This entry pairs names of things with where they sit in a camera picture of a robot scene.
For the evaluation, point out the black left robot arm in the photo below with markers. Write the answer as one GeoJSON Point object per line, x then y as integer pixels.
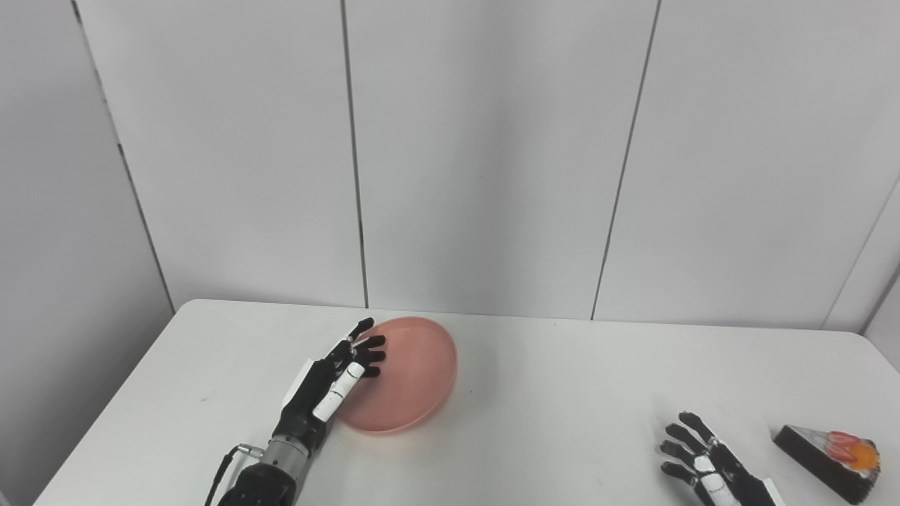
{"type": "Point", "coordinates": [271, 478]}

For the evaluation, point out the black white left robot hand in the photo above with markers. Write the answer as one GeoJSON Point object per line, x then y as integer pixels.
{"type": "Point", "coordinates": [316, 393]}

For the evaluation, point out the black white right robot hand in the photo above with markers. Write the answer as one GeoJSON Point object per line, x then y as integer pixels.
{"type": "Point", "coordinates": [717, 474]}

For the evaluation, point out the pink round plate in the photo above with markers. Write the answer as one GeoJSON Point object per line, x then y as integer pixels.
{"type": "Point", "coordinates": [411, 372]}

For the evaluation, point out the chocolate cake slice with fruit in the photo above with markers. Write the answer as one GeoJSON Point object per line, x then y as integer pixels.
{"type": "Point", "coordinates": [826, 457]}

